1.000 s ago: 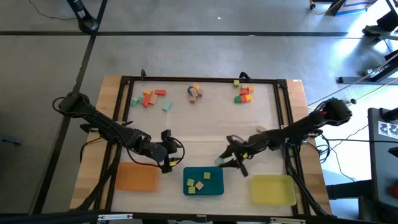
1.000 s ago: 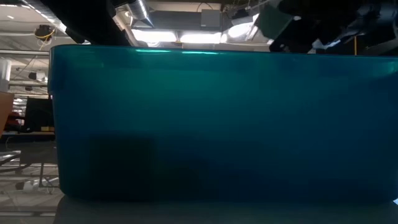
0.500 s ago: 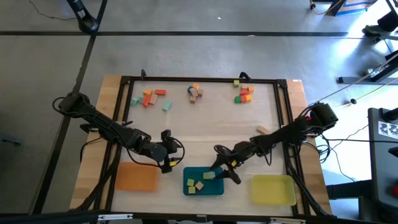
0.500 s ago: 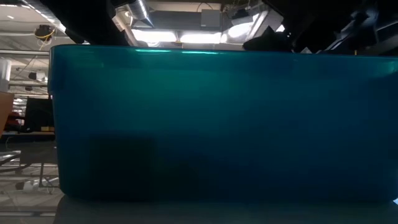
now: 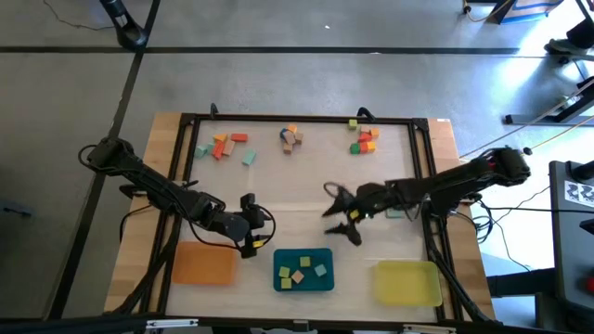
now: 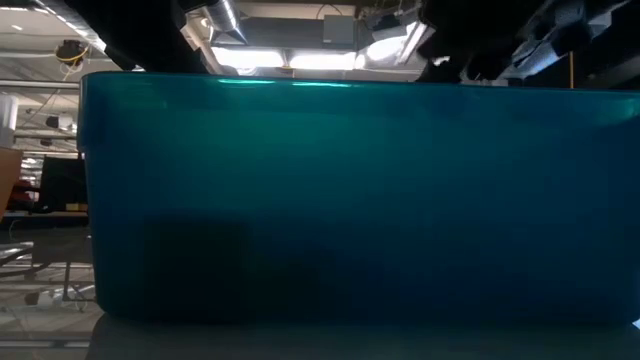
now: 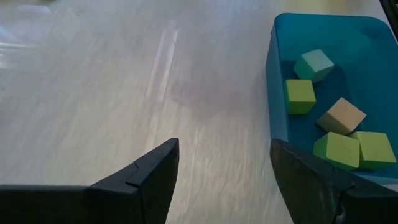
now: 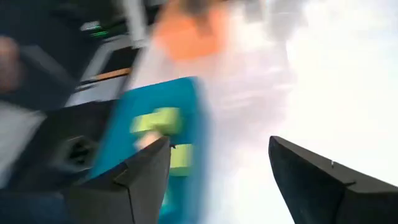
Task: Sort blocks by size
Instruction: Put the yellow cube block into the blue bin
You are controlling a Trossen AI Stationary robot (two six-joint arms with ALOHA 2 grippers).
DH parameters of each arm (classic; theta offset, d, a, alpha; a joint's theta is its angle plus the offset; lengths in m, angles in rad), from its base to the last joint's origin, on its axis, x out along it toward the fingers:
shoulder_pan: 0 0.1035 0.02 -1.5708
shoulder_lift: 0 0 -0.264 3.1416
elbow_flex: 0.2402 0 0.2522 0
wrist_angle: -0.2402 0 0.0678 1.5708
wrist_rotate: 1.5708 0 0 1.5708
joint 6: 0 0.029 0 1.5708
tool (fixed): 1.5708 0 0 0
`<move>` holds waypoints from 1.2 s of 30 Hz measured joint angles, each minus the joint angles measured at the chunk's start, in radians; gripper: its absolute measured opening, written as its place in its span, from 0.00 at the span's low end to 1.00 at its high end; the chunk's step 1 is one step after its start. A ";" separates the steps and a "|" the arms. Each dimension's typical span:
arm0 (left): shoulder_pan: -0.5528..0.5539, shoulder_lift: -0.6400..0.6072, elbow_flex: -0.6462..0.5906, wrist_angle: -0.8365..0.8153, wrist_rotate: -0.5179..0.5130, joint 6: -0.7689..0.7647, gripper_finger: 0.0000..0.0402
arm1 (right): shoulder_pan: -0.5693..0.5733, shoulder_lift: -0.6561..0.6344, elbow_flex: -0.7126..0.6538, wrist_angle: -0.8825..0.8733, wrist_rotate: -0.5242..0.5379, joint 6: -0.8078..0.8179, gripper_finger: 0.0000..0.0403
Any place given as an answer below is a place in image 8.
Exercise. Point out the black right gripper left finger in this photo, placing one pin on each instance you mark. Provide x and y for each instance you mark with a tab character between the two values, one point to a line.
140	186

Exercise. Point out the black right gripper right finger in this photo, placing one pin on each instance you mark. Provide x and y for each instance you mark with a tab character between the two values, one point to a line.
311	186

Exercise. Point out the small tan block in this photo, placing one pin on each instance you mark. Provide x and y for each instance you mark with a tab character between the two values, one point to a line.
146	140

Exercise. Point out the small lime block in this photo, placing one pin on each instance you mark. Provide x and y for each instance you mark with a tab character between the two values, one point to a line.
155	121
181	160

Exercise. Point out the teal plastic tray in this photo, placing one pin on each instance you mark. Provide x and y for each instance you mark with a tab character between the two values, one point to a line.
136	96

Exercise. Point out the orange plastic tray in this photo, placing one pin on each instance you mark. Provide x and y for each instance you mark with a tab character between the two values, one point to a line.
189	37

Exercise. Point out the black table frame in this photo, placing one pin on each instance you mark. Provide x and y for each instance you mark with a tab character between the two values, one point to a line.
77	149

